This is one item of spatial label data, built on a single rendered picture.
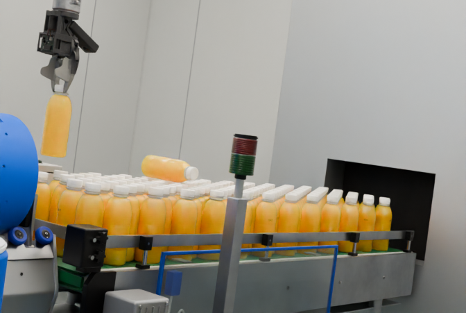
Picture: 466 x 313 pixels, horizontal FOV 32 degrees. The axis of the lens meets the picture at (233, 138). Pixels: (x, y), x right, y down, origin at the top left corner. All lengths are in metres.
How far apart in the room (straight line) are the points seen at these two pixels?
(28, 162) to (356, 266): 1.37
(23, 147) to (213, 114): 4.72
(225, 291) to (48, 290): 0.43
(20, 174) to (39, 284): 0.27
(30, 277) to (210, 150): 4.67
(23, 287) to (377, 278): 1.47
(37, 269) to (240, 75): 4.64
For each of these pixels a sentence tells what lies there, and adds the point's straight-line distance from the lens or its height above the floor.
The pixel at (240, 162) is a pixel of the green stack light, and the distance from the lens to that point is 1.99.
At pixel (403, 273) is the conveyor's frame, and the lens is 3.15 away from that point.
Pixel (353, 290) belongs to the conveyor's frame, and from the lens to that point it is 2.85.
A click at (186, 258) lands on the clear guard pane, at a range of 2.06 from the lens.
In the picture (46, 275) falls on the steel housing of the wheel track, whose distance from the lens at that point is 1.95.
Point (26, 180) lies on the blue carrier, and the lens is 1.85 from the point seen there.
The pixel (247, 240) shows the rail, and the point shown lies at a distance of 2.34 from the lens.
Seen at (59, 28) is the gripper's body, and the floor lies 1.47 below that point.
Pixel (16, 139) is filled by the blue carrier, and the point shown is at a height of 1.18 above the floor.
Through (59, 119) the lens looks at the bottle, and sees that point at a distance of 2.19.
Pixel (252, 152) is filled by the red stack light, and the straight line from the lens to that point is 2.00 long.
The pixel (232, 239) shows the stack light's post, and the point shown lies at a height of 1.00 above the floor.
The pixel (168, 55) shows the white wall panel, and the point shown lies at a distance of 6.82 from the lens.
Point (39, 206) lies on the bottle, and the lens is 2.14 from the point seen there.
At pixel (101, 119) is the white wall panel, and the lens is 6.60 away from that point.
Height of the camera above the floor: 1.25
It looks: level
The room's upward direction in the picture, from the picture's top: 8 degrees clockwise
